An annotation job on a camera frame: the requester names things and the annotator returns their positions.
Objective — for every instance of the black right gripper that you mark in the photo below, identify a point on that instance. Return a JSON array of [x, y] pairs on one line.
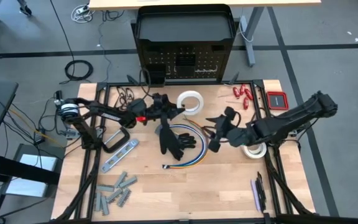
[[225, 129]]

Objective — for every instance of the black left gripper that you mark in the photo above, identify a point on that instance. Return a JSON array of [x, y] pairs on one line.
[[158, 113]]

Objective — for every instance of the white masking tape roll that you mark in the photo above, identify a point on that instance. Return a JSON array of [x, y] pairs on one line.
[[200, 104], [255, 154]]

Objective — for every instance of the black work glove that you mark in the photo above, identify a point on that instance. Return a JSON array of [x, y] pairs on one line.
[[169, 143], [186, 141]]

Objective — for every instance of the black C-clamp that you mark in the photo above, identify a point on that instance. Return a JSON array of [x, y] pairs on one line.
[[125, 140]]

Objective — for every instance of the black pen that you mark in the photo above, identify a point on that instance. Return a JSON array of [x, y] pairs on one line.
[[263, 196], [258, 194]]

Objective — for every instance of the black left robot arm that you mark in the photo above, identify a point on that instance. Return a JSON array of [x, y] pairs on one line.
[[110, 115]]

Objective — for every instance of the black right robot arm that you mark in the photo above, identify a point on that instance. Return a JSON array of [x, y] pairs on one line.
[[291, 121]]

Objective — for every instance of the red and black case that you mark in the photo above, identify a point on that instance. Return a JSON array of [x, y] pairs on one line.
[[277, 101]]

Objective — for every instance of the purple pen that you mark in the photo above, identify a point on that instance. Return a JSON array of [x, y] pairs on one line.
[[255, 194]]

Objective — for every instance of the grey torpedo level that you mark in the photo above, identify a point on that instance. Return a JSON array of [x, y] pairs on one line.
[[114, 161]]

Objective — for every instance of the grey desk leg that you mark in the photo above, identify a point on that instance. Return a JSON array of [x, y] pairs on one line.
[[251, 53]]

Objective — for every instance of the black power adapter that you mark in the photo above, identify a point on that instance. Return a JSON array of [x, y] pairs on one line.
[[39, 138]]

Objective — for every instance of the black stand beam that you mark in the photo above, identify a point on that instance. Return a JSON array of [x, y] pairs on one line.
[[20, 172]]

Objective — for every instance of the person's shoe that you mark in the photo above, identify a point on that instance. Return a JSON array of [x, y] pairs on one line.
[[26, 11]]

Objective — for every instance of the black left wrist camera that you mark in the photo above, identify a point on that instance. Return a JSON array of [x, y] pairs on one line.
[[161, 99]]

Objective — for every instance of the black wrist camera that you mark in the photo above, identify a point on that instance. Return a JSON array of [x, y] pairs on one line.
[[230, 112], [161, 99]]

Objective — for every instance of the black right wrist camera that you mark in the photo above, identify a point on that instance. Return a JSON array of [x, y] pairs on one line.
[[230, 112]]

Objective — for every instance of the black aluminium table frame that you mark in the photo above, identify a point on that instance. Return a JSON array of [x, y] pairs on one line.
[[120, 84]]

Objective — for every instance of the black frame corner bracket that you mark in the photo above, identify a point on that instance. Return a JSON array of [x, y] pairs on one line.
[[258, 83]]

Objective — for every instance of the light grey base plate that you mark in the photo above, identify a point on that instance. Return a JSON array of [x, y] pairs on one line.
[[33, 163]]

